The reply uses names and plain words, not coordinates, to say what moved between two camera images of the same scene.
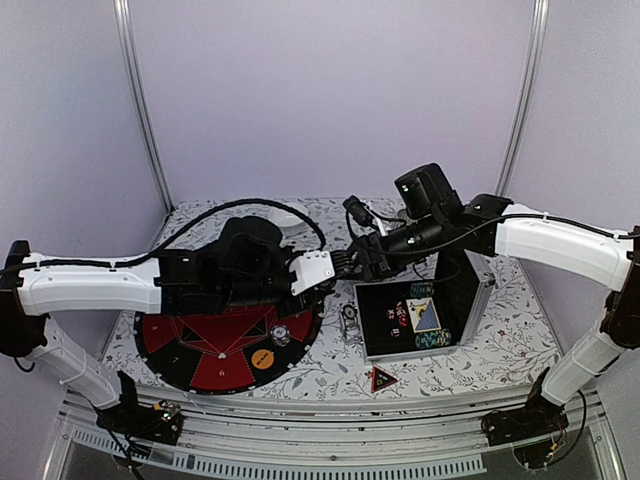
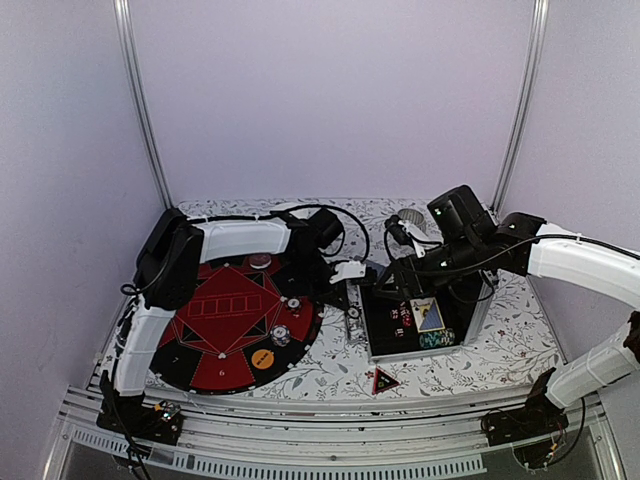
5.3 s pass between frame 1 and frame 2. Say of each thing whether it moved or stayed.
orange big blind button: stayed
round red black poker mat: stayed
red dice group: stayed
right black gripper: moved
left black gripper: moved
